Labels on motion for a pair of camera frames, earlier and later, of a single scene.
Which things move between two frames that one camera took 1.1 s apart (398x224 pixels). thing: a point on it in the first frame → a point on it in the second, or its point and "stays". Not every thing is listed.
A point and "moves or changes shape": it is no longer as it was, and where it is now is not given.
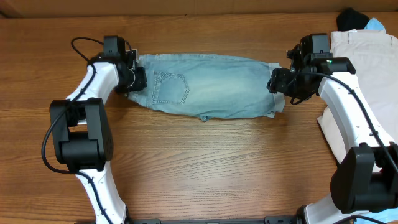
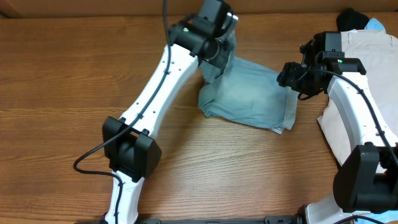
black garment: x=349 y=19 stays
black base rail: x=270 y=219 stays
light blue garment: x=374 y=24 stays
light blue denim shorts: x=208 y=86 moves or changes shape
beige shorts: x=374 y=54 stays
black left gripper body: x=138 y=78 → x=222 y=50
